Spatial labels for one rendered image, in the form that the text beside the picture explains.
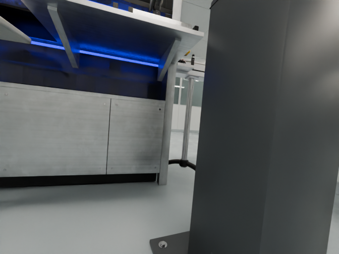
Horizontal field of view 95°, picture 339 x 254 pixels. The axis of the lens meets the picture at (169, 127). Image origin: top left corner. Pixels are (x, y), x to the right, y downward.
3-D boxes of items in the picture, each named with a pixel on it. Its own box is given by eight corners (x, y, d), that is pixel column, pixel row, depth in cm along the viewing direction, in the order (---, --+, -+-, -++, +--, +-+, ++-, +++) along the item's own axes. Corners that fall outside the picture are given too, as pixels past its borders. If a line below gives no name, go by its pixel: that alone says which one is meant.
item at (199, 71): (172, 70, 117) (174, 49, 116) (166, 75, 132) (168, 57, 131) (245, 84, 138) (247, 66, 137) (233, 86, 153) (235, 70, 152)
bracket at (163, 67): (157, 80, 105) (158, 61, 104) (161, 81, 106) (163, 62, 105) (172, 65, 73) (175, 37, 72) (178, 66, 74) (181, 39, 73)
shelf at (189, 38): (62, 47, 95) (62, 44, 94) (171, 67, 116) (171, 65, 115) (6, -16, 49) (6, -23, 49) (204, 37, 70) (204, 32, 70)
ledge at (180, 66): (171, 70, 122) (171, 67, 122) (186, 73, 126) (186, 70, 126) (177, 64, 109) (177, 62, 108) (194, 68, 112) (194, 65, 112)
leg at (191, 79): (176, 165, 138) (184, 77, 133) (186, 165, 140) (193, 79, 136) (180, 168, 129) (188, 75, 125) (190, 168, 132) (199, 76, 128)
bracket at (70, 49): (72, 67, 90) (74, 44, 90) (78, 68, 91) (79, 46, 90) (46, 41, 58) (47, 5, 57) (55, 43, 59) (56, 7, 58)
